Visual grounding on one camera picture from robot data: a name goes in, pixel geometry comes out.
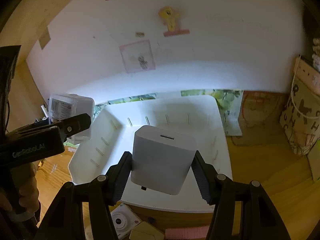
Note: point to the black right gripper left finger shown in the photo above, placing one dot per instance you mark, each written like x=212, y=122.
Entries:
x=64, y=217

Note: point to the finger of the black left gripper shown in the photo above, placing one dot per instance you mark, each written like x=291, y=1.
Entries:
x=74, y=125

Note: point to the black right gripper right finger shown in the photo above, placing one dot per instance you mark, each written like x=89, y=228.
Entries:
x=241, y=211

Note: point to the clear barcode-labelled small box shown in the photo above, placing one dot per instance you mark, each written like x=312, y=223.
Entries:
x=63, y=106

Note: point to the pink comb with white cap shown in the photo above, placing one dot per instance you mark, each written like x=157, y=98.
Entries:
x=199, y=232

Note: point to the white toy camera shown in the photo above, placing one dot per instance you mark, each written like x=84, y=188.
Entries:
x=124, y=220

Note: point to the white square charger block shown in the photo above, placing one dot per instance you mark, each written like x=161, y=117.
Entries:
x=161, y=159

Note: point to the person's left hand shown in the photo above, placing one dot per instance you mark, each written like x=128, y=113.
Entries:
x=29, y=192

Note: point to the white plastic storage bin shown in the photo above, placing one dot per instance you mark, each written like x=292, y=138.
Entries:
x=112, y=134

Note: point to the letter-print canvas bag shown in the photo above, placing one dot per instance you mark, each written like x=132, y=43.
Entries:
x=300, y=116

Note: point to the pink framed wall drawing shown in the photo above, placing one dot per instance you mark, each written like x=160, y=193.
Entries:
x=137, y=57

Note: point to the yellow pony wall sticker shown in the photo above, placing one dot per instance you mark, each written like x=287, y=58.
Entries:
x=171, y=20

